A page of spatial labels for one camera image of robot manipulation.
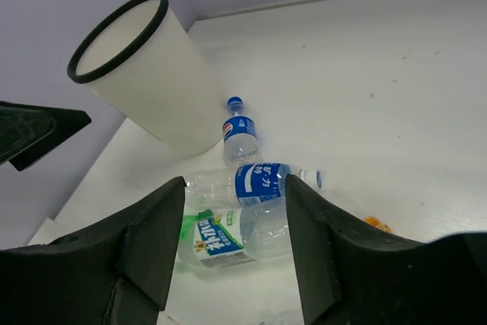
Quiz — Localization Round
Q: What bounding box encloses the blue-label bottle white cap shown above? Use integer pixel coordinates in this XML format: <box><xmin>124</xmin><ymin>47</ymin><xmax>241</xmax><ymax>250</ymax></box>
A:
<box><xmin>185</xmin><ymin>162</ymin><xmax>323</xmax><ymax>211</ymax></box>

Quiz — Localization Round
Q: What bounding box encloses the orange-label bottle yellow cap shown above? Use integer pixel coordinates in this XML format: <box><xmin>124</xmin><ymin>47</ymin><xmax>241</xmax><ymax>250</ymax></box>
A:
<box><xmin>364</xmin><ymin>216</ymin><xmax>392</xmax><ymax>233</ymax></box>

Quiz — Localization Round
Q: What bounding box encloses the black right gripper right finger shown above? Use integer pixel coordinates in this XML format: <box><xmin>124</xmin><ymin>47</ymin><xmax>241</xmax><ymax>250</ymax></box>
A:
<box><xmin>285</xmin><ymin>175</ymin><xmax>486</xmax><ymax>324</ymax></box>

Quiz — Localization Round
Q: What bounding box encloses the white bin with black rim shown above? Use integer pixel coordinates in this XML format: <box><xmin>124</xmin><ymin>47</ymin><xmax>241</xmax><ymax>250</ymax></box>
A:
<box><xmin>67</xmin><ymin>0</ymin><xmax>225</xmax><ymax>156</ymax></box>

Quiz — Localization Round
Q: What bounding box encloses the small Pepsi-label bottle blue cap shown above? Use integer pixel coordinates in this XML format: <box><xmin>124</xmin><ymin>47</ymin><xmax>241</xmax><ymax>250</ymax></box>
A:
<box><xmin>222</xmin><ymin>97</ymin><xmax>262</xmax><ymax>166</ymax></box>

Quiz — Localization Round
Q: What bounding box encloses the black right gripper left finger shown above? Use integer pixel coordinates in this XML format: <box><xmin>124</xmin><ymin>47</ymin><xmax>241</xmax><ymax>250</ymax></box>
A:
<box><xmin>1</xmin><ymin>177</ymin><xmax>186</xmax><ymax>324</ymax></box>

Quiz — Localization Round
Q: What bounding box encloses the green-white label clear bottle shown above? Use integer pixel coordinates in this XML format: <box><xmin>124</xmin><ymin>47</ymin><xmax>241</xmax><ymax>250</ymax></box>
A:
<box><xmin>177</xmin><ymin>203</ymin><xmax>291</xmax><ymax>269</ymax></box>

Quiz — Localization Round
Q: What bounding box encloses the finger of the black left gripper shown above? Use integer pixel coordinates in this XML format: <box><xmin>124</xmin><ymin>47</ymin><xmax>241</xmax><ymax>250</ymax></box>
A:
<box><xmin>1</xmin><ymin>100</ymin><xmax>92</xmax><ymax>171</ymax></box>

